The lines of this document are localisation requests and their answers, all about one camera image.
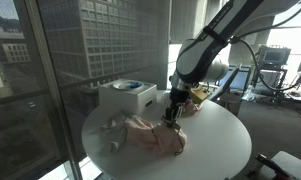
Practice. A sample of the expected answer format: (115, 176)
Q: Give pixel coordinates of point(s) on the grey window blind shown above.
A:
(180, 20)

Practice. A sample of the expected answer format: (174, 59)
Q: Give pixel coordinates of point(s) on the white square box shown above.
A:
(130, 98)

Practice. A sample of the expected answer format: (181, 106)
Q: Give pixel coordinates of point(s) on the white towel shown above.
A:
(115, 131)

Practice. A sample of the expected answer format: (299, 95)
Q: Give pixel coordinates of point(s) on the computer monitor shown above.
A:
(276, 55)

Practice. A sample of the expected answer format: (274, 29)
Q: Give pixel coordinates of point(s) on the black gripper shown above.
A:
(179, 98)

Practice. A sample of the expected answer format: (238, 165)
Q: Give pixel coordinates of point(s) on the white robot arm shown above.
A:
(203, 53)

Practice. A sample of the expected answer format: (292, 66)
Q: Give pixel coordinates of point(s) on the black equipment cart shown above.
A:
(273, 80)

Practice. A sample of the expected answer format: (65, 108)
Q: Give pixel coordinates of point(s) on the white platform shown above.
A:
(295, 165)

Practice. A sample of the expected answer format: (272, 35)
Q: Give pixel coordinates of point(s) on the white round plate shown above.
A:
(126, 85)

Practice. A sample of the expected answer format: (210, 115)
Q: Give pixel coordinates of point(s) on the red black clamp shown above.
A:
(271, 165)

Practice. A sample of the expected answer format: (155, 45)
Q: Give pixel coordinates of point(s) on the blue item on plate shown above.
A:
(136, 85)

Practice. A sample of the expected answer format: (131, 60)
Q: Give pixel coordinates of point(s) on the pink clothing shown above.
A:
(163, 138)

